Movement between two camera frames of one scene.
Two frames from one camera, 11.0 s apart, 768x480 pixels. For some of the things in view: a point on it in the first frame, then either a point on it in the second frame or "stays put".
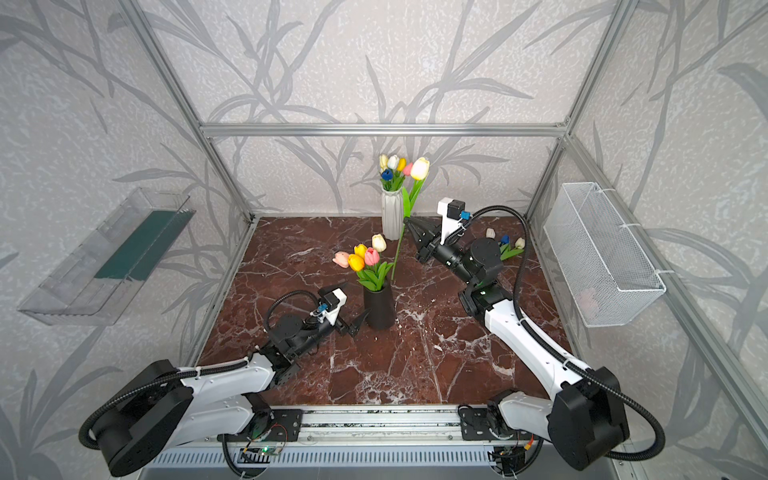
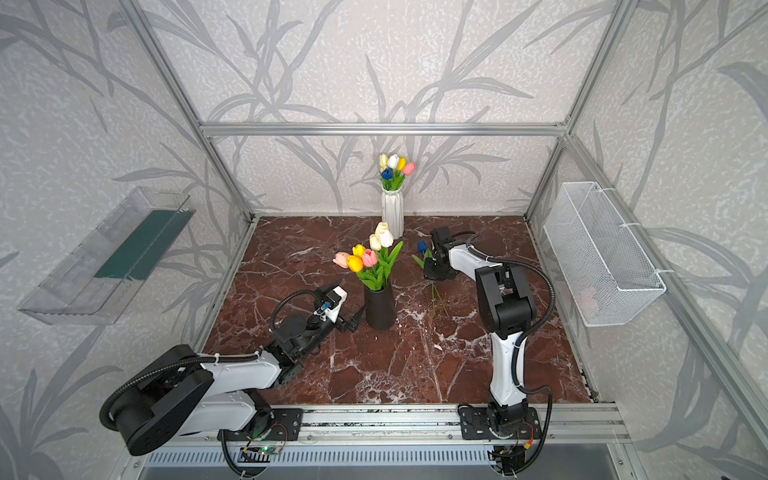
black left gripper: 339,322 stays put
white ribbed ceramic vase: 392,214 stays put
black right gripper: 432,244 to 434,269
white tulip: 420,170 to 386,237
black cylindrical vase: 380,308 stays put
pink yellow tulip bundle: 365,261 stays put
